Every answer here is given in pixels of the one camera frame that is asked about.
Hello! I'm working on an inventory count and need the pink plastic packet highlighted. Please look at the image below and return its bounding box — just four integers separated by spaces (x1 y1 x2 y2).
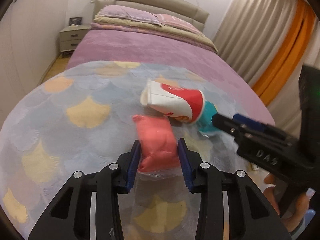
132 115 180 174

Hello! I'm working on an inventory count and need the person's right hand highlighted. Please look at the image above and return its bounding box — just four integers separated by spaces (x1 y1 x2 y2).
264 173 316 233

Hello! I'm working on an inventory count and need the teal plastic cup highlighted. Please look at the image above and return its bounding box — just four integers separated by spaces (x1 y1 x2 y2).
196 101 219 137

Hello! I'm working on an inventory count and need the red white paper cup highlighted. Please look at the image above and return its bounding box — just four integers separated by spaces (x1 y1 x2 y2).
140 80 205 123

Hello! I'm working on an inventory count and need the orange curtain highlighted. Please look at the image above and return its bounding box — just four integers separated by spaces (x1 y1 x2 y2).
253 0 316 106

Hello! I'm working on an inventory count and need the beige curtain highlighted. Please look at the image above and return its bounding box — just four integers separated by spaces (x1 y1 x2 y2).
214 0 319 136

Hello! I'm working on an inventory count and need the pink pillow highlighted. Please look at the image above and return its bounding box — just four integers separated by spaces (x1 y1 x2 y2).
155 14 201 34

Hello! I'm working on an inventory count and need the bed with purple cover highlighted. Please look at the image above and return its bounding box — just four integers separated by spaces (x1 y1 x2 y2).
66 4 276 126

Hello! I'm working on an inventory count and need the beige padded headboard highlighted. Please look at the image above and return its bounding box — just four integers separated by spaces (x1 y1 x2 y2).
93 0 209 31

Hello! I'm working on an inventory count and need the beige nightstand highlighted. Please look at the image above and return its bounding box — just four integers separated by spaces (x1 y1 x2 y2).
59 24 91 57

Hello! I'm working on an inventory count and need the purple pillow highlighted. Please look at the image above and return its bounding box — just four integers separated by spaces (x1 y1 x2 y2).
96 5 162 26

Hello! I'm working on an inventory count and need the white wardrobe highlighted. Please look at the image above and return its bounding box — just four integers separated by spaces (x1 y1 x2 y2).
1 0 63 121

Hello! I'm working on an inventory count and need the small picture frame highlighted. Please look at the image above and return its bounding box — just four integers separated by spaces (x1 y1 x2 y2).
68 17 82 26

